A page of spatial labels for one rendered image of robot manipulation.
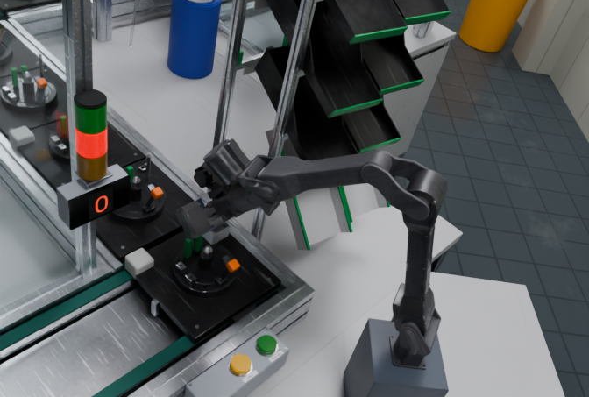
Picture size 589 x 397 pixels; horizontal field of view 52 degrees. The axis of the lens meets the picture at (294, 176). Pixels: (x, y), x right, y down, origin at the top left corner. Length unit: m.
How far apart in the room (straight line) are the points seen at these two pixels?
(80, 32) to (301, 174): 0.40
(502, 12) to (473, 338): 3.57
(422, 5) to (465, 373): 0.82
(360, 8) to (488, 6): 3.73
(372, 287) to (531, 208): 2.11
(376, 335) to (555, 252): 2.24
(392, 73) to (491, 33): 3.62
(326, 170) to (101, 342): 0.60
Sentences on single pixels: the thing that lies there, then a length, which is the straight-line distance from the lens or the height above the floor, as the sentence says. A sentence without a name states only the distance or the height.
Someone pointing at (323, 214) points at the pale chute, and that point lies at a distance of 1.43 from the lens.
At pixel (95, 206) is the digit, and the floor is 1.20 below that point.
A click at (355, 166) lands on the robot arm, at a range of 0.94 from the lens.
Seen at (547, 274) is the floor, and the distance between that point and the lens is 3.22.
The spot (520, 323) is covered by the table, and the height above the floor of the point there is 0.86.
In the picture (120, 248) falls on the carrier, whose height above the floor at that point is 0.97.
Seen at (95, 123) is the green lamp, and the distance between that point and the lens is 1.02.
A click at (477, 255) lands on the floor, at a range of 3.10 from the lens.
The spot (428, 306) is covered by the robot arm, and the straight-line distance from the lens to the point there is 1.10.
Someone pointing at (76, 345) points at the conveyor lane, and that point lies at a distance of 1.30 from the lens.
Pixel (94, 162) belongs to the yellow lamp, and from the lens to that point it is 1.07.
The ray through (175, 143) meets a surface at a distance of 1.82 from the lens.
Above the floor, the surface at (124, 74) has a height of 0.86.
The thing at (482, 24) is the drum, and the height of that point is 0.20.
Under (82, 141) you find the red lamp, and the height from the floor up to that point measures 1.34.
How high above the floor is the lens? 2.00
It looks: 40 degrees down
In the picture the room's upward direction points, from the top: 15 degrees clockwise
